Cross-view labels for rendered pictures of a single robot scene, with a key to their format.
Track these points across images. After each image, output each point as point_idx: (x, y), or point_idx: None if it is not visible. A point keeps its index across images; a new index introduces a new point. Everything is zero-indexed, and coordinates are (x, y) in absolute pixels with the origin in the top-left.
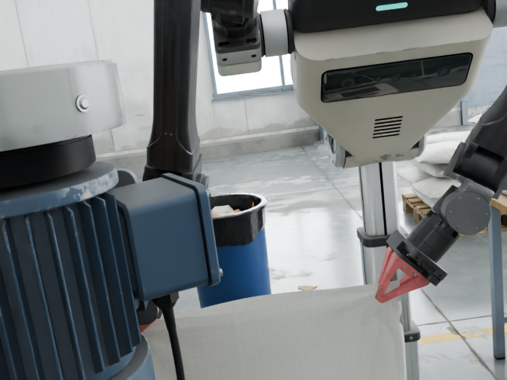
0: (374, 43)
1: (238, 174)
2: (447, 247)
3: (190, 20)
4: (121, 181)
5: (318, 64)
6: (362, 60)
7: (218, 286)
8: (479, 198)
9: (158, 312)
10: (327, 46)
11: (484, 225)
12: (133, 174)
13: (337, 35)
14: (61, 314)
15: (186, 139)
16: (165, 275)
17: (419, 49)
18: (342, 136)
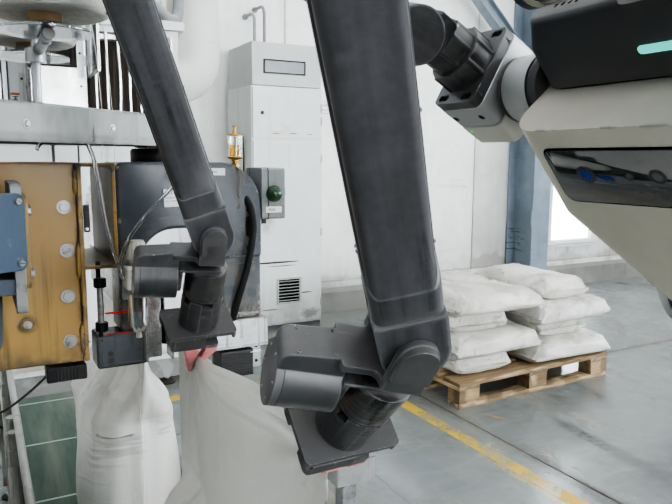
0: (616, 111)
1: None
2: (337, 431)
3: (131, 66)
4: (9, 192)
5: (530, 137)
6: (586, 138)
7: None
8: (275, 354)
9: (19, 307)
10: (559, 111)
11: (268, 397)
12: (17, 189)
13: (588, 95)
14: None
15: (174, 185)
16: None
17: (671, 128)
18: (635, 267)
